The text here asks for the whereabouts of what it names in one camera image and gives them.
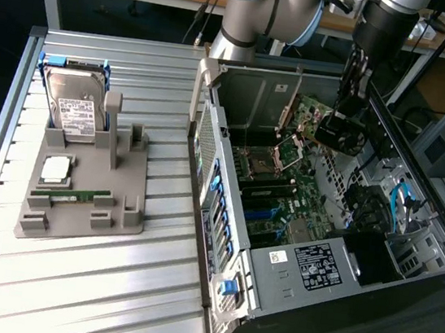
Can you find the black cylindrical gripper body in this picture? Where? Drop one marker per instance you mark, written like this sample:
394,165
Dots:
384,32

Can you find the green graphics card black cooler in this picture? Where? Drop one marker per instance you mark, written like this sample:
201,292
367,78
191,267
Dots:
345,137

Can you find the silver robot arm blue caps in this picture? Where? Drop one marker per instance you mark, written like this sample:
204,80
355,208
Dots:
267,12

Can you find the white small box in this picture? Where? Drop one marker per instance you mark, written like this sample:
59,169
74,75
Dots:
426,33

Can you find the black monitor stand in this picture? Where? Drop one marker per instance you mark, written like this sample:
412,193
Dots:
440,23

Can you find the black slanted pole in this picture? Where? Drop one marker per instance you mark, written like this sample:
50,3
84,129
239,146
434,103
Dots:
440,47

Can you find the silver socket cover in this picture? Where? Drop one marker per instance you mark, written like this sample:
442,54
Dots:
290,151

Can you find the black CPU socket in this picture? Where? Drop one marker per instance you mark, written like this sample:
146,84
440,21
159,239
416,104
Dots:
259,164

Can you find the green motherboard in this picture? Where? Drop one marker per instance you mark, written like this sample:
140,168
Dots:
304,202

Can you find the black RAM stick in slot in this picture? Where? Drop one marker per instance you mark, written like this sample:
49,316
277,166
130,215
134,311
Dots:
268,193

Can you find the grey chipset heatsink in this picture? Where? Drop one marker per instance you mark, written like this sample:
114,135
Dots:
300,231

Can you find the blue expansion slot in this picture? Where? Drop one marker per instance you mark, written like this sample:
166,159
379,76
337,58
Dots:
261,216

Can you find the black plastic shroud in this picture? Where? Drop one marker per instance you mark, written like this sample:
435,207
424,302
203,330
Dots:
370,260

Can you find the silver disk bay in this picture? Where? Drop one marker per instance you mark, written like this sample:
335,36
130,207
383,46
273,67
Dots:
411,257

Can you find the grey power supply unit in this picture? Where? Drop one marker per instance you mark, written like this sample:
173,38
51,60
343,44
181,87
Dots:
272,288

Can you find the open black grey PC case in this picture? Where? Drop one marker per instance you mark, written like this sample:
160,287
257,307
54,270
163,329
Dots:
391,320

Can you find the blue case latch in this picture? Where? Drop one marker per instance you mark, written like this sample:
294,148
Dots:
227,289

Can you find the grey plastic parts rack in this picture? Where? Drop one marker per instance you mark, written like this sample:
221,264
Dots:
122,178

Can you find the silver hard disk white label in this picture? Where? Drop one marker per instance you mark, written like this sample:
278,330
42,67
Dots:
74,110

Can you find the green RAM stick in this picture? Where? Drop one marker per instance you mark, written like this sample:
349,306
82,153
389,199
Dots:
79,195

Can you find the silver CPU chip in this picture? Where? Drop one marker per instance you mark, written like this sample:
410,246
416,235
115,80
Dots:
56,169

